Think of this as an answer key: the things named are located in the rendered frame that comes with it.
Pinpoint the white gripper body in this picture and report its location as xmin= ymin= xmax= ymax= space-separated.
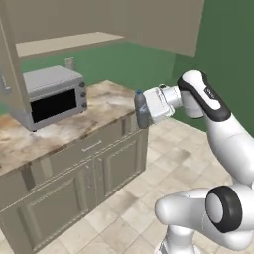
xmin=142 ymin=86 xmax=176 ymax=125

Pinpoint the bottled water with blue cap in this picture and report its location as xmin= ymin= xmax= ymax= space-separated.
xmin=134 ymin=89 xmax=152 ymax=130

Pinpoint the beige base cabinet door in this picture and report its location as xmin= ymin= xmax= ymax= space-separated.
xmin=0 ymin=163 xmax=97 ymax=254
xmin=93 ymin=130 xmax=149 ymax=200

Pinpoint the beige drawer front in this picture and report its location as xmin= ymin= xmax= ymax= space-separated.
xmin=0 ymin=167 xmax=30 ymax=211
xmin=45 ymin=120 xmax=131 ymax=176

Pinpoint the grey toaster oven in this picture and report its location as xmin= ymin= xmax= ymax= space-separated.
xmin=9 ymin=64 xmax=89 ymax=133

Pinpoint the silver drawer handle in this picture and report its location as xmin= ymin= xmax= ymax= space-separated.
xmin=80 ymin=140 xmax=103 ymax=154

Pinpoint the beige wall cabinet door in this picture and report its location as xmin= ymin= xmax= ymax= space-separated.
xmin=122 ymin=0 xmax=205 ymax=58
xmin=0 ymin=0 xmax=33 ymax=117

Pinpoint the beige wall cabinet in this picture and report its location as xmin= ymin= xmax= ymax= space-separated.
xmin=6 ymin=0 xmax=140 ymax=60

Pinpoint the silver cabinet door handle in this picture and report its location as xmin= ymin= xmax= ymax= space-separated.
xmin=0 ymin=74 xmax=13 ymax=93

